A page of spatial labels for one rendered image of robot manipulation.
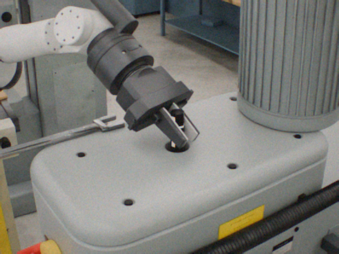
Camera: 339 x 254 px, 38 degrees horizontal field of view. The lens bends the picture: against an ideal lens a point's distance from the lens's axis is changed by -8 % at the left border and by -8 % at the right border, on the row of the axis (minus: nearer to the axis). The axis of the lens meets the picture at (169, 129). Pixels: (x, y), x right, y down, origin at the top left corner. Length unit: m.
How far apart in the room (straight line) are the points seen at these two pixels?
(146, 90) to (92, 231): 0.24
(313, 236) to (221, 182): 0.35
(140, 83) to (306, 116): 0.28
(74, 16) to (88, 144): 0.21
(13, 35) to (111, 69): 0.24
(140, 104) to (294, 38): 0.26
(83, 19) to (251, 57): 0.28
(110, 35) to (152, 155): 0.20
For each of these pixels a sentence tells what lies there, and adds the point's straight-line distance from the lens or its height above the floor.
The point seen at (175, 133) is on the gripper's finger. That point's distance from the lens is 0.78.
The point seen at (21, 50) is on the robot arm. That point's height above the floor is 2.00.
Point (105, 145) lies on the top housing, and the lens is 0.82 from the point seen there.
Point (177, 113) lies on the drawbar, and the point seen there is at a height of 1.95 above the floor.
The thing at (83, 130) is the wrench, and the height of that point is 1.90.
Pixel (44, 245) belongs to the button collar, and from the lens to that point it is 0.79.
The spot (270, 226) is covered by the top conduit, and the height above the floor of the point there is 1.80.
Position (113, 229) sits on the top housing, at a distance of 0.66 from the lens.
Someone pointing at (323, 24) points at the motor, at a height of 2.08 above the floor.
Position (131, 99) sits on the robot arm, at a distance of 0.78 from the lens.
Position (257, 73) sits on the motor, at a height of 1.98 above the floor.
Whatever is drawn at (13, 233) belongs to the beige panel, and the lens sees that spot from 2.98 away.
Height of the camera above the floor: 2.30
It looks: 28 degrees down
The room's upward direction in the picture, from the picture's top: straight up
